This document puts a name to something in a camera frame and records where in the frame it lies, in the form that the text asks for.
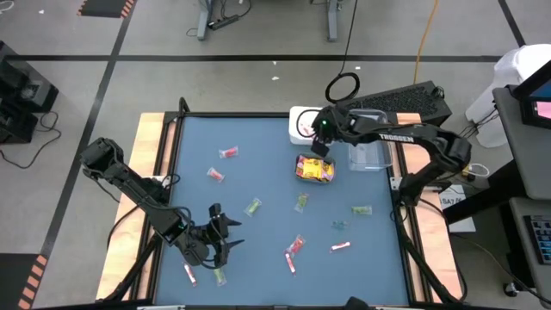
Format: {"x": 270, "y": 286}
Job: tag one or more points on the clear plastic bin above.
{"x": 370, "y": 159}

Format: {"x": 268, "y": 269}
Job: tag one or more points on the black keyboard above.
{"x": 540, "y": 239}

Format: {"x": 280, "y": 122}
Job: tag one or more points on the red candy in clear wrapper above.
{"x": 215, "y": 175}
{"x": 229, "y": 152}
{"x": 295, "y": 246}

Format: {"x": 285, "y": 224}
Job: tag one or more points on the black power strip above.
{"x": 226, "y": 21}

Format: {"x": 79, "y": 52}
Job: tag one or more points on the grey desk leg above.
{"x": 332, "y": 21}
{"x": 203, "y": 26}

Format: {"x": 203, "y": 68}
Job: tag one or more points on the small teal plastic bin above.
{"x": 330, "y": 160}

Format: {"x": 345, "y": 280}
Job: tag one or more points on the white plastic cover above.
{"x": 516, "y": 60}

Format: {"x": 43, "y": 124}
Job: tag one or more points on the white plastic bin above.
{"x": 294, "y": 138}

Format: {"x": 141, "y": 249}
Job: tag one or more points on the yellow plug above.
{"x": 467, "y": 172}

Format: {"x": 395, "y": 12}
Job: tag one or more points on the black monitor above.
{"x": 538, "y": 82}

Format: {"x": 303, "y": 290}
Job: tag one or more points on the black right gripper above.
{"x": 338, "y": 125}

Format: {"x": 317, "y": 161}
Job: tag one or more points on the teal candy in clear wrapper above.
{"x": 339, "y": 225}

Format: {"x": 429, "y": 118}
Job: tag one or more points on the green candy in clear wrapper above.
{"x": 361, "y": 210}
{"x": 220, "y": 277}
{"x": 301, "y": 202}
{"x": 253, "y": 207}

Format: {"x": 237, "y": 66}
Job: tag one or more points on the black desk base beam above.
{"x": 482, "y": 200}

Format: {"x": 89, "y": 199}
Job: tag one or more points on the black orange-striped floor mat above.
{"x": 103, "y": 8}
{"x": 13, "y": 280}

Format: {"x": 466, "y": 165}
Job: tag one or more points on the wooden table side board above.
{"x": 148, "y": 133}
{"x": 435, "y": 258}

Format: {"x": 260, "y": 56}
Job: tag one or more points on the black computer tower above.
{"x": 400, "y": 101}

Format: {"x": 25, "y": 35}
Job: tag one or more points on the black pink-screen display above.
{"x": 531, "y": 116}

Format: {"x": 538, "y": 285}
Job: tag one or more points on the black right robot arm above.
{"x": 404, "y": 138}

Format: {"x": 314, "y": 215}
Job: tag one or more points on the grey keyboard desk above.
{"x": 516, "y": 206}

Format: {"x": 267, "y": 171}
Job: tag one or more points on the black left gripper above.
{"x": 200, "y": 243}

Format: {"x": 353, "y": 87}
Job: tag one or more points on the black equipment cart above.
{"x": 21, "y": 86}

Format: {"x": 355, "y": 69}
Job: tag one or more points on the grey desk top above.
{"x": 529, "y": 163}

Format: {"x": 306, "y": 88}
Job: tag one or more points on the white printed paper sheet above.
{"x": 460, "y": 219}

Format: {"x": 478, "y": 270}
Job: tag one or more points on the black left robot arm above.
{"x": 133, "y": 189}

